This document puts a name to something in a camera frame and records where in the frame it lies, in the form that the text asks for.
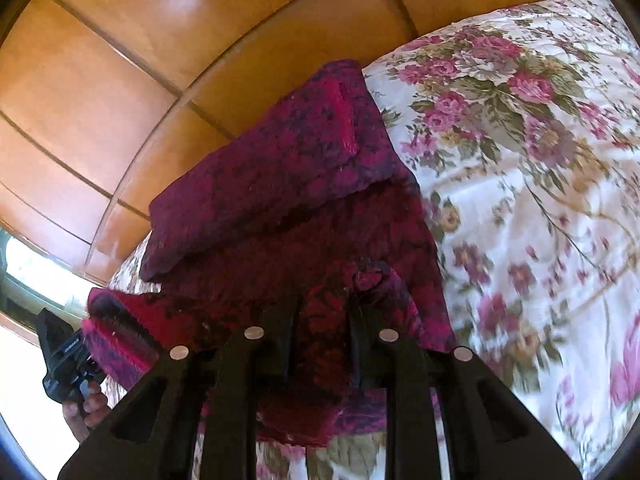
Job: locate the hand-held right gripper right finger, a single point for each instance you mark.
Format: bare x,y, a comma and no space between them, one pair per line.
405,395

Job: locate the window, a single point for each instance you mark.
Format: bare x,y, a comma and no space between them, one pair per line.
35,280

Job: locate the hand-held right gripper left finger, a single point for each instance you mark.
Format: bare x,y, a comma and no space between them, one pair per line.
240,390

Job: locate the maroon knit pants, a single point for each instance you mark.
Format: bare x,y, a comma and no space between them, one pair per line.
300,210

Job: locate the person's left hand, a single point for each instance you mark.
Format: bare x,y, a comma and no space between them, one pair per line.
90,407

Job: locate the floral bedspread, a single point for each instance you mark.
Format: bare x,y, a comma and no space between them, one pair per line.
525,185

